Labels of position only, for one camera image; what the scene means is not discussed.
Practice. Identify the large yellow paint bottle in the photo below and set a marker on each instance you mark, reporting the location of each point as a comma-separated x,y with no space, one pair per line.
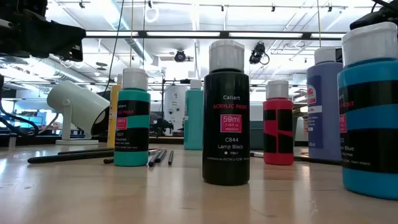
110,118

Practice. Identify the small blue paint bottle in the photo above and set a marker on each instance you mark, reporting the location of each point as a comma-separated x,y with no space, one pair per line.
370,118

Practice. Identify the large periwinkle paint bottle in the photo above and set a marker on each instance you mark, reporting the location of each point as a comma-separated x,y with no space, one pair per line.
326,109

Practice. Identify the small turquoise paint bottle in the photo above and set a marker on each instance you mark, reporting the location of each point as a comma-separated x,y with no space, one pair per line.
132,121

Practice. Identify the small red paint bottle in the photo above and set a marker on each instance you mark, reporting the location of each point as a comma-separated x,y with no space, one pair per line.
277,130

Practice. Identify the black paintbrush white label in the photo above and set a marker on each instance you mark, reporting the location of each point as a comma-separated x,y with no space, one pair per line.
317,160

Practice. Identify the large teal paint bottle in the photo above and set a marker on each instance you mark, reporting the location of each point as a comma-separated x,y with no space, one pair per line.
193,118

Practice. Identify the small black paint bottle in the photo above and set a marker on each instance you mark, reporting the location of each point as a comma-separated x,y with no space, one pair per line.
226,102

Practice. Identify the white spot lamp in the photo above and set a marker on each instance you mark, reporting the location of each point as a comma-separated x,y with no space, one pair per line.
77,102

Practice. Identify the white cabinet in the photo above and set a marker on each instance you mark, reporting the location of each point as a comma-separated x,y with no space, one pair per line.
175,105

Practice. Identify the black overhead light bar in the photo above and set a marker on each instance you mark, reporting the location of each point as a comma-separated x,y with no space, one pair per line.
224,34

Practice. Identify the black aluminium rig frame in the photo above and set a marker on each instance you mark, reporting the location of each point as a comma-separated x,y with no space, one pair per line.
37,140

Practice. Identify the round black ceiling camera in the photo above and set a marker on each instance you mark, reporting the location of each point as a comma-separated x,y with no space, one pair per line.
179,56

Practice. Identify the black background stand frame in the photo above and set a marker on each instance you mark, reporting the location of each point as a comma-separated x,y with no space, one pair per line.
162,105

